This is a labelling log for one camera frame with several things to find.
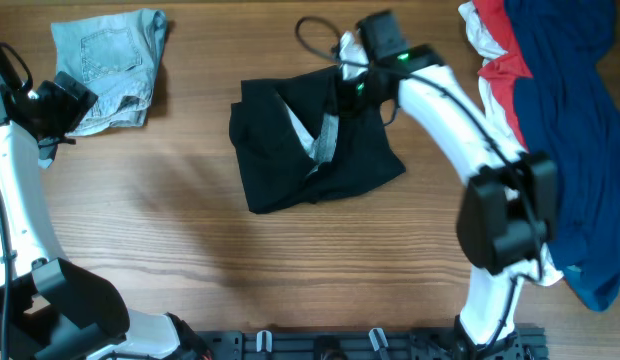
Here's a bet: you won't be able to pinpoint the white garment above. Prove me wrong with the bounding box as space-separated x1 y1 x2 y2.
458 1 565 287

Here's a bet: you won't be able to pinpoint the folded light denim shorts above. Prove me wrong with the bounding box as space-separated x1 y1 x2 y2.
50 8 168 137

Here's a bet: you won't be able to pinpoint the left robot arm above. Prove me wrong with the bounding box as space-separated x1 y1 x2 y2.
0 42 213 359

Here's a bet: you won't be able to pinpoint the red garment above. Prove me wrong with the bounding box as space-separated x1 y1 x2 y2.
471 0 535 151

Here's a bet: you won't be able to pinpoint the black shorts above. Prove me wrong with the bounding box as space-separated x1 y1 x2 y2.
229 67 406 214

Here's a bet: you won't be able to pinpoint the navy blue garment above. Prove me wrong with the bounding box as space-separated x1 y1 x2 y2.
504 0 620 312

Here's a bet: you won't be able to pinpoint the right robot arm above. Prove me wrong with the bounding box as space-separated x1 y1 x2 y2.
331 11 561 359

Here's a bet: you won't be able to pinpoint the left black cable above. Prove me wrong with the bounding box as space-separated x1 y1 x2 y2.
0 39 36 360

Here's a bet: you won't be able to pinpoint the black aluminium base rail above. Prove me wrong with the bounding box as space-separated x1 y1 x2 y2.
194 327 549 360

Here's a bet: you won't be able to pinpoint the right black cable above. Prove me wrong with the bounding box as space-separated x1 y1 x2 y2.
294 15 551 351

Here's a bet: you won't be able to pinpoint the black cable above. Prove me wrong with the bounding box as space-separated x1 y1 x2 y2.
294 15 551 351
0 39 36 360

